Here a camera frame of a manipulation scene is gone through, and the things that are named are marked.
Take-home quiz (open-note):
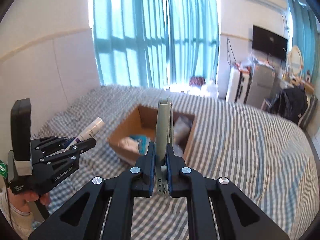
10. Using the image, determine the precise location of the white cream tube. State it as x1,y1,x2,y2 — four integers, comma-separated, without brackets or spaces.
64,118,105,151

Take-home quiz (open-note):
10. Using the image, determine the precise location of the pale green folding hanger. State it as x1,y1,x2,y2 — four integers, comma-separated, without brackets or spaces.
155,98,173,196

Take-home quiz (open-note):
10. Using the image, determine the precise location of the person's left hand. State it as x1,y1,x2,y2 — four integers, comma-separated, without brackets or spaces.
18,191,51,206

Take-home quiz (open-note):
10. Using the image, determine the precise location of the brown cardboard box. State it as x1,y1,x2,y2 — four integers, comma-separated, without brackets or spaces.
107,105,196,166

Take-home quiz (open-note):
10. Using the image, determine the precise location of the teal packet in box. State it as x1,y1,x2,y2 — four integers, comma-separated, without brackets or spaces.
130,134,151,155

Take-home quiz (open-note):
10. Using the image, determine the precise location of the white suitcase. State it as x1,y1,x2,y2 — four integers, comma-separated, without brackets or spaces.
226,67,242,102

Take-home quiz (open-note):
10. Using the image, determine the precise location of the white plastic bag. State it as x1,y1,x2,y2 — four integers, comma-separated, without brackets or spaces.
201,80,219,99

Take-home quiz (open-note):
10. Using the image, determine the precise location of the red patterned bag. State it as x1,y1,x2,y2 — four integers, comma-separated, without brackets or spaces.
189,76,206,88

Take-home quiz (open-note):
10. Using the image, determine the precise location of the black backpack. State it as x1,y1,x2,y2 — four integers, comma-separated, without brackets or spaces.
268,86,308,124

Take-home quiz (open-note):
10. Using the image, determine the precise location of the silver mini fridge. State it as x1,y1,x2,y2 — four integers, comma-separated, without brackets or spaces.
246,64,276,108

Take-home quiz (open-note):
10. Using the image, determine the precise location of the teal window curtain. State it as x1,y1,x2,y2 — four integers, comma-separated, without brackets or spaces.
93,0,220,88

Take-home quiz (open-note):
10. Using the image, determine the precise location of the oval vanity mirror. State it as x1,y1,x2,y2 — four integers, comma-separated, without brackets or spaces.
287,45,303,75

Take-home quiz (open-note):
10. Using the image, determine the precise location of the teal side curtain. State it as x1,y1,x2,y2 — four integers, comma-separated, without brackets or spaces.
287,0,319,83

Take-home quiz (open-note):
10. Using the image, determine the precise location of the black cable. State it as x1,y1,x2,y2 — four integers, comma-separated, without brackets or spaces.
3,177,16,228

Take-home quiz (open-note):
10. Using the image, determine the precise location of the black wall television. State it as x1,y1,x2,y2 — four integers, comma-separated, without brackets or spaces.
252,25,288,61

